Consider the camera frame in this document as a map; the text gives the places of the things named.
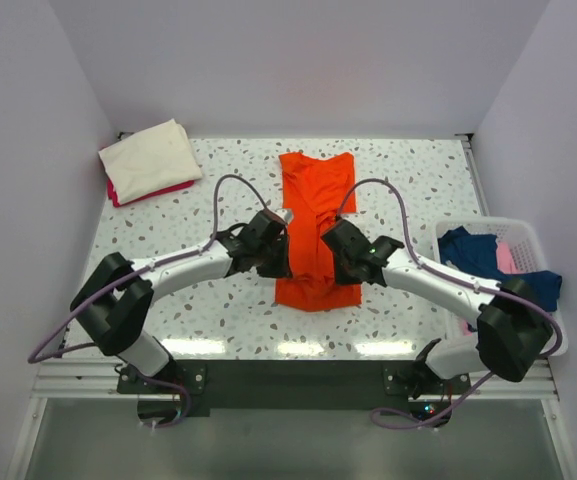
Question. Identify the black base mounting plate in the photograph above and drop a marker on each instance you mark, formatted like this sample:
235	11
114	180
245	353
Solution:
196	388

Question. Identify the navy blue t-shirt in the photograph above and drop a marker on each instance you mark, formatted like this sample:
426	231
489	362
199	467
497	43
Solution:
545	283

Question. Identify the pink t-shirt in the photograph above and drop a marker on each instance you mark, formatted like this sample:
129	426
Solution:
489	259

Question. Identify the orange t-shirt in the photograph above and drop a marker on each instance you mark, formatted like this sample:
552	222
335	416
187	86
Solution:
315	190

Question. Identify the white perforated laundry basket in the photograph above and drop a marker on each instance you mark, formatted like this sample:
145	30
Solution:
521	238

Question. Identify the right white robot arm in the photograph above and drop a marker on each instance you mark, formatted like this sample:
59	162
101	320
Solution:
511	330

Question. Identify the folded cream t-shirt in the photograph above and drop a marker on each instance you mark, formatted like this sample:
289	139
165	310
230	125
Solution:
149	160

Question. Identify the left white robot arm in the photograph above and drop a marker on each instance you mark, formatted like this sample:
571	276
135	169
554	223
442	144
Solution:
114	302

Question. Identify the folded magenta t-shirt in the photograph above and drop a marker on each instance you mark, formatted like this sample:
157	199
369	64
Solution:
113	196

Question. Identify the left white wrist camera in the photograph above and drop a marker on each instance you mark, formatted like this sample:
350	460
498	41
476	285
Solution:
285	214

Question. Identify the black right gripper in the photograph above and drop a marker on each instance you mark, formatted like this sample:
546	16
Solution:
341	277

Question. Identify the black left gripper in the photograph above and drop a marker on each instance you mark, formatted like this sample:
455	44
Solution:
282	268

